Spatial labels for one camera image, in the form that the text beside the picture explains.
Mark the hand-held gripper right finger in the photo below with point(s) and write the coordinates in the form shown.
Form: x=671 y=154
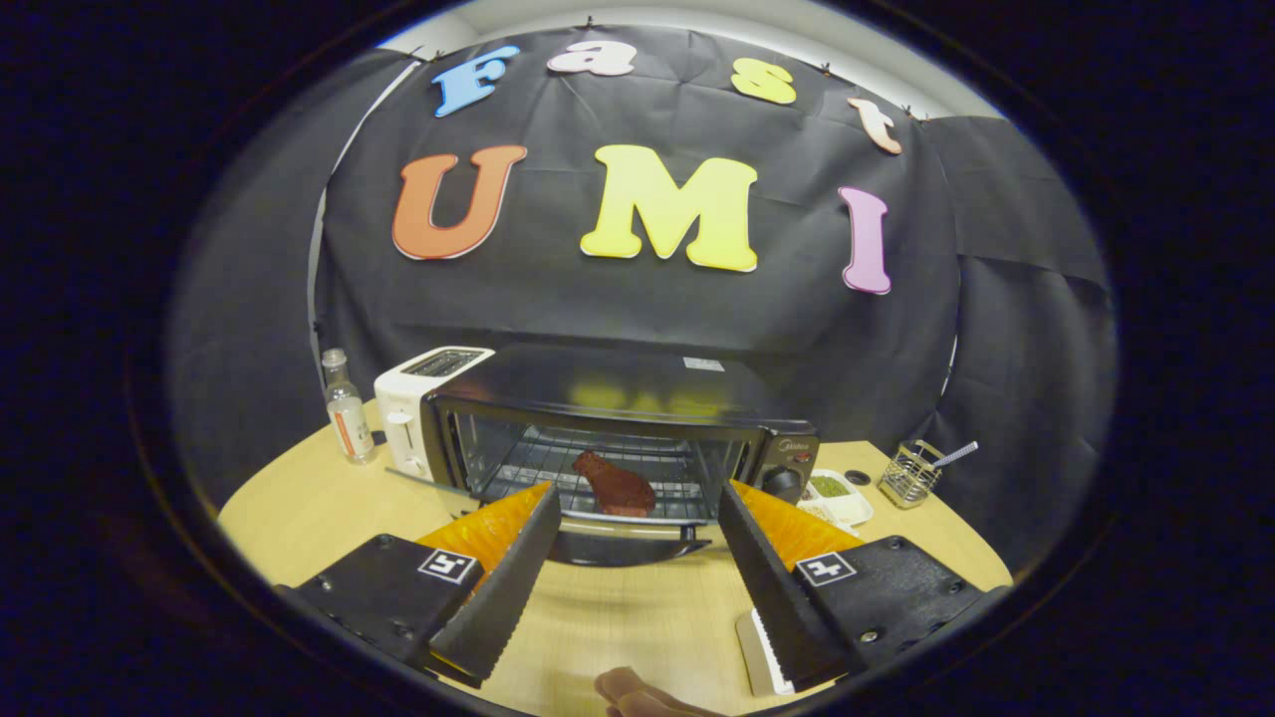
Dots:
x=772 y=588

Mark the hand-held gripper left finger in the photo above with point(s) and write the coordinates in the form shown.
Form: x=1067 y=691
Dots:
x=508 y=588

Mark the red-brown meat slice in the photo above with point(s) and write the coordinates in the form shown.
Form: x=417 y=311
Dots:
x=618 y=488

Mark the black toaster oven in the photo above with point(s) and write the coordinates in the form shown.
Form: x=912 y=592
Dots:
x=598 y=383

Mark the white bread toaster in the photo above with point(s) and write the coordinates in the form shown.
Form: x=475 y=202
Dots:
x=403 y=408

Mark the small white plastic tray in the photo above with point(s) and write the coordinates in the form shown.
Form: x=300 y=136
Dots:
x=755 y=652

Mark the white divided dish of beans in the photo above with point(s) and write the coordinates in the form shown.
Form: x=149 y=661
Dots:
x=842 y=496

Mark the small black disc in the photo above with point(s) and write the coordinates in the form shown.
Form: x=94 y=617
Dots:
x=858 y=477

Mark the clear glass bottle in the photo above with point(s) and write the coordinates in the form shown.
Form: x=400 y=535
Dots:
x=349 y=428

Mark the white spoon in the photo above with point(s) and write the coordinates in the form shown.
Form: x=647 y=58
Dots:
x=958 y=454

